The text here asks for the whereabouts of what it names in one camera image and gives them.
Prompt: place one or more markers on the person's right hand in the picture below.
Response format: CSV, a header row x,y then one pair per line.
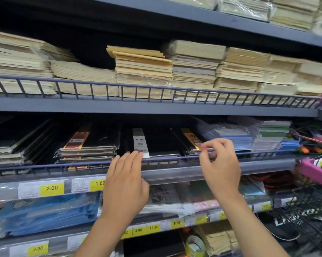
x,y
222,171

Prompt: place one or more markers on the person's left hand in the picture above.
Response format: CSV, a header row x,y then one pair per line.
x,y
123,190

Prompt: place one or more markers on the black notebook white band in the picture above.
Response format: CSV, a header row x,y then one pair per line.
x,y
140,141
16,133
3,156
3,171

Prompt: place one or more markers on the grey metal store shelving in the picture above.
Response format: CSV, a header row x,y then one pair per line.
x,y
150,107

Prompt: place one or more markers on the notebooks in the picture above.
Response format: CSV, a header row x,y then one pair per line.
x,y
3,161

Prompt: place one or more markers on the person's right forearm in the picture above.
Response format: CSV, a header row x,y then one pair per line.
x,y
252,230

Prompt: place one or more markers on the stack of blue exercise books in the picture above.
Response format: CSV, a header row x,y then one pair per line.
x,y
236,136
288,144

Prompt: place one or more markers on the pastel wrapped paper packs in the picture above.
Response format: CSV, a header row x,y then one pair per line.
x,y
198,200

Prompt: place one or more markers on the stack of dark coloured paper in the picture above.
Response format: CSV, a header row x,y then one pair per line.
x,y
155,243

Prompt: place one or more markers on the stack of green grey exercise books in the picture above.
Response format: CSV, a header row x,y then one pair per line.
x,y
273,133

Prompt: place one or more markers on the stack of kraft paper packs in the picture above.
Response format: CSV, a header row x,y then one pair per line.
x,y
217,238

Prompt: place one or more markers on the row of yellow price labels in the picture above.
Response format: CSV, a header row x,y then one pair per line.
x,y
51,188

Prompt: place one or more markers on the clear tape roll pack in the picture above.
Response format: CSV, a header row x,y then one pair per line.
x,y
195,246

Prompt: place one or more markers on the blue wrapped folder packs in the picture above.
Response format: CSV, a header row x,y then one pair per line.
x,y
43,214

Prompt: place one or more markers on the stacks of beige exercise books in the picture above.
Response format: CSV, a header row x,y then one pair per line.
x,y
142,69

